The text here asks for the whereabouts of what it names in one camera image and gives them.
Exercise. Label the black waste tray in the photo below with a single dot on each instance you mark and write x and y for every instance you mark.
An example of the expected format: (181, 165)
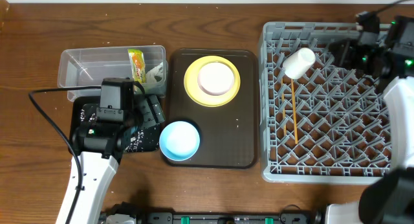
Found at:
(84, 109)

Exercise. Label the crumpled white tissue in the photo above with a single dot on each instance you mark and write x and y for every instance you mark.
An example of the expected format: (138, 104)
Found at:
(155, 74)

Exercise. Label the yellow snack wrapper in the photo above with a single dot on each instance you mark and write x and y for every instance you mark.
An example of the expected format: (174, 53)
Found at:
(137, 65)

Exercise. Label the pink bowl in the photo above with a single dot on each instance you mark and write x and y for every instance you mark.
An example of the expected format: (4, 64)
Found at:
(215, 78)

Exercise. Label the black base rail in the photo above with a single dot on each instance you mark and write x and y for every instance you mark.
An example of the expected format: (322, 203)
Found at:
(294, 217)

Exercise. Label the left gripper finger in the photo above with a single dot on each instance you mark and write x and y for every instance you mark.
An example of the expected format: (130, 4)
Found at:
(146, 109)
(156, 109)

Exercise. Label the clear plastic bin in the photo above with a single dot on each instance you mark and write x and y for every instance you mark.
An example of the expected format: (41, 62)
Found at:
(89, 66)

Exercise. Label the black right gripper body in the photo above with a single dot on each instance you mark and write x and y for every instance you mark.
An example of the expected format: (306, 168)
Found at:
(350, 51)

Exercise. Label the dark brown serving tray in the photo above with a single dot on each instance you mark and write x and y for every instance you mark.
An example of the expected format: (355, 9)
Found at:
(229, 133)

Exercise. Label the light blue bowl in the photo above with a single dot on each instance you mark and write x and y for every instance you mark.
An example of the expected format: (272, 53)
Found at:
(179, 141)

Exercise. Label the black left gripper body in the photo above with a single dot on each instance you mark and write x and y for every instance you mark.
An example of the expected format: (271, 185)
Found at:
(131, 120)

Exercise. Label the cream paper cup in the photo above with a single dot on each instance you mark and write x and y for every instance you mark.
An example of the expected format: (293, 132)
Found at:
(297, 64)

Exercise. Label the grey dishwasher rack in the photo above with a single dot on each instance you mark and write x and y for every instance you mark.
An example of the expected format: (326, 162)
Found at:
(344, 134)

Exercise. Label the yellow plate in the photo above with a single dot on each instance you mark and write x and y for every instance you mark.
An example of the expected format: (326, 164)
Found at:
(194, 91)

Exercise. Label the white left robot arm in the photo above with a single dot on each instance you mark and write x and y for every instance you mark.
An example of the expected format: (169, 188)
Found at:
(90, 178)

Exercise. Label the wooden chopstick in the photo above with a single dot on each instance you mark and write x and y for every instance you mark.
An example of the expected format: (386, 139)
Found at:
(283, 111)
(294, 111)

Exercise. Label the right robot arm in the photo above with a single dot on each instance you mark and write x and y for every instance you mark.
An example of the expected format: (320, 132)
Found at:
(390, 199)

